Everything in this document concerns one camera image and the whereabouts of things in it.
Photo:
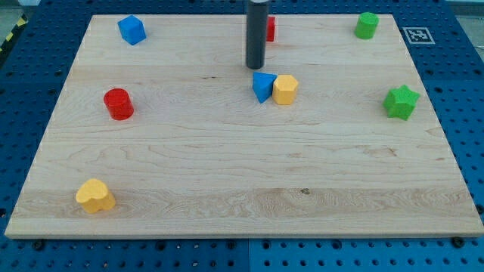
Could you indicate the blue triangle block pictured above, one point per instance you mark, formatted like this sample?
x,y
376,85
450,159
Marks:
x,y
263,85

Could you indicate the yellow heart block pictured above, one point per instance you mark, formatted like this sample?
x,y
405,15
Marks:
x,y
94,196

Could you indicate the yellow hexagon block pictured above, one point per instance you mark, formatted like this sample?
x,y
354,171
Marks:
x,y
285,89

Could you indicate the wooden board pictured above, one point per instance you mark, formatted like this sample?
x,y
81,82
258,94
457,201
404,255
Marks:
x,y
201,158

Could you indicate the red block behind rod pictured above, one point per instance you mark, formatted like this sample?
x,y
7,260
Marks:
x,y
270,35

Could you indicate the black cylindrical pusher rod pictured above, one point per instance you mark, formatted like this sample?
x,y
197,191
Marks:
x,y
256,32

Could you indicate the red cylinder block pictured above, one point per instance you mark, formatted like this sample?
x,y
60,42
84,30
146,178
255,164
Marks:
x,y
118,104

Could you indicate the blue cube block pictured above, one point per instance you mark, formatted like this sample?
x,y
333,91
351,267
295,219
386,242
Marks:
x,y
132,29

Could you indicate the green star block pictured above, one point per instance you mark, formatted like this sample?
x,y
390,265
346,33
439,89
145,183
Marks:
x,y
400,102

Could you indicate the green cylinder block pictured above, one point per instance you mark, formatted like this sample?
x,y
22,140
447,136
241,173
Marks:
x,y
366,25

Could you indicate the white fiducial marker tag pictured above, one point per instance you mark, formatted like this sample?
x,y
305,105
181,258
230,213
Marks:
x,y
417,35

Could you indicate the yellow black hazard tape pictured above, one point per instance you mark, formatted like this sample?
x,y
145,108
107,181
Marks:
x,y
14,34

